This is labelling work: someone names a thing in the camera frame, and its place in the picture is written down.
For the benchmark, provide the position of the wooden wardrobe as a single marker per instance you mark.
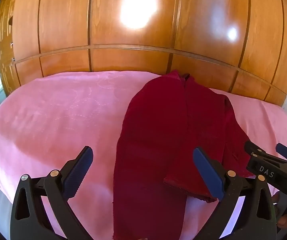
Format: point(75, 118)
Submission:
point(66, 30)

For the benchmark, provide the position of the pink bedsheet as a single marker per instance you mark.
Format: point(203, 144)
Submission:
point(58, 117)

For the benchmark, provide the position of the person's right hand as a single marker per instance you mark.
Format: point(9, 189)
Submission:
point(285, 221)

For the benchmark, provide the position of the dark red garment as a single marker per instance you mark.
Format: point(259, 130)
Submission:
point(153, 130)

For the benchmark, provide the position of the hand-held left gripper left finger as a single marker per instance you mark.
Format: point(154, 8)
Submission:
point(82, 166)

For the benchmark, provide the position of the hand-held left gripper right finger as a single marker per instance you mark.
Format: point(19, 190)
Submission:
point(207, 172)

